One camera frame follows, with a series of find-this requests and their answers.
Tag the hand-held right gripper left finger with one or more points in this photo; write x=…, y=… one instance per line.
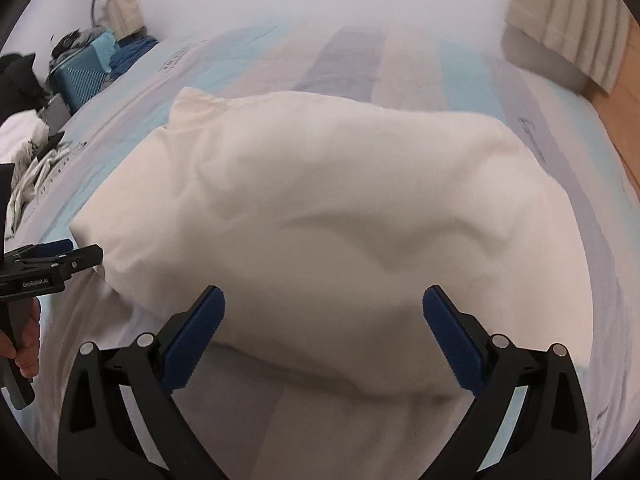
x=196, y=341

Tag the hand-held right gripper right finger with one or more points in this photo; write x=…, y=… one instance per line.
x=454, y=341

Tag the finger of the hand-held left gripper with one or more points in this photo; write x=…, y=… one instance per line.
x=56, y=248
x=82, y=258

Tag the cream and black jacket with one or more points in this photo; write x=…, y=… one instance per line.
x=320, y=200

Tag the grey and black clothes heap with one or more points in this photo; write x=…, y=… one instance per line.
x=80, y=42

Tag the blue clothes pile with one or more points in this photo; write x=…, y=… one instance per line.
x=132, y=55

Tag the person's left hand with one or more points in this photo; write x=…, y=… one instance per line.
x=27, y=345

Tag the off-white crumpled garment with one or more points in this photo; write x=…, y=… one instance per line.
x=42, y=175

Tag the small black cloth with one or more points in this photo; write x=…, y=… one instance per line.
x=55, y=142

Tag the white black-printed shirt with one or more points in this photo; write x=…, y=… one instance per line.
x=22, y=135

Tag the grey box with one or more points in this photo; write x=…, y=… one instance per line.
x=55, y=112

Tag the black garment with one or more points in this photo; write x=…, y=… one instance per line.
x=20, y=85

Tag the blue plastic laundry basket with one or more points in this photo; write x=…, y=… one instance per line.
x=82, y=82

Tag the white gooseneck lamp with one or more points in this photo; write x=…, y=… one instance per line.
x=96, y=2

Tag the striped mattress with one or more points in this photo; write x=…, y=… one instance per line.
x=350, y=65

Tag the beige pleated curtain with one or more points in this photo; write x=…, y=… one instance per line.
x=565, y=20

